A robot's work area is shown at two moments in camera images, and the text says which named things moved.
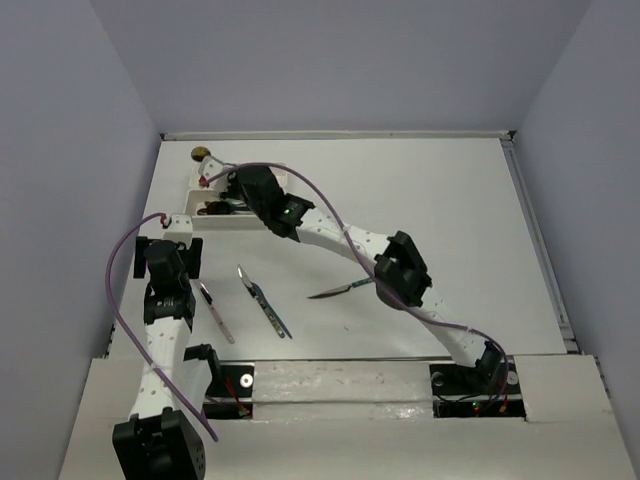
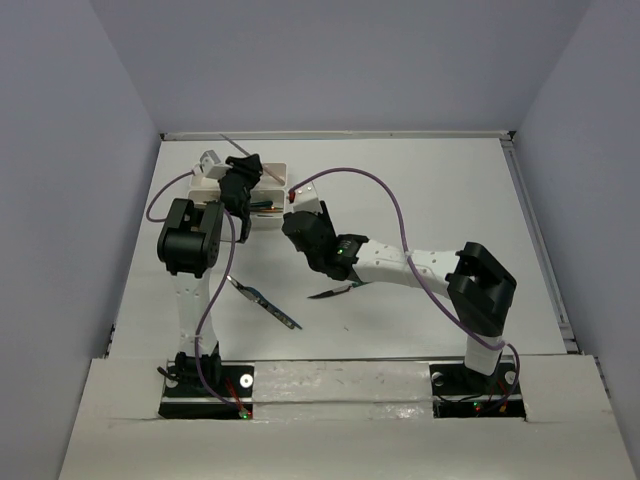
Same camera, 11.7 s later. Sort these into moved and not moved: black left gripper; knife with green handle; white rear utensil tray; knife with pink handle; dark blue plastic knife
Moved: dark blue plastic knife; black left gripper; knife with pink handle
Not moved: knife with green handle; white rear utensil tray
